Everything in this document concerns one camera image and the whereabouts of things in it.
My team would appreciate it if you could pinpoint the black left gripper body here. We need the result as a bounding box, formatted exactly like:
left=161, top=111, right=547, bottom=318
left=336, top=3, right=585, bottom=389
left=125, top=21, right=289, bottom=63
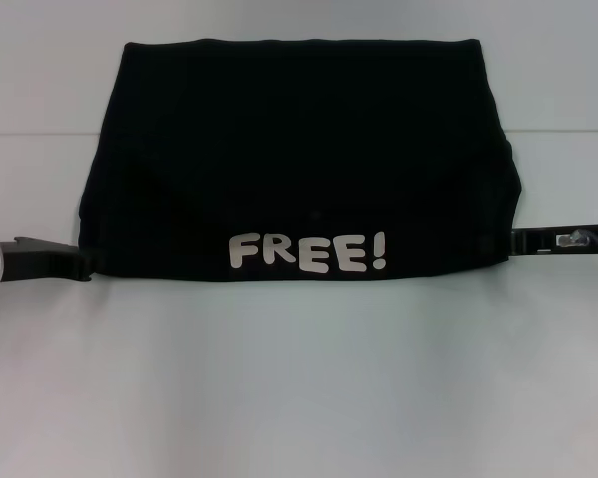
left=0, top=236, right=80, bottom=285

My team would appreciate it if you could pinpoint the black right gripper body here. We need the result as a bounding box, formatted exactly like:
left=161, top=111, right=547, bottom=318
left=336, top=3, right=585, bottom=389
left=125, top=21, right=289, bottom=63
left=510, top=224, right=598, bottom=259

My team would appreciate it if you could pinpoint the black shirt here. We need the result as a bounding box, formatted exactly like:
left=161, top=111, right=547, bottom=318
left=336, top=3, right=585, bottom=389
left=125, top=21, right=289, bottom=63
left=77, top=37, right=524, bottom=284

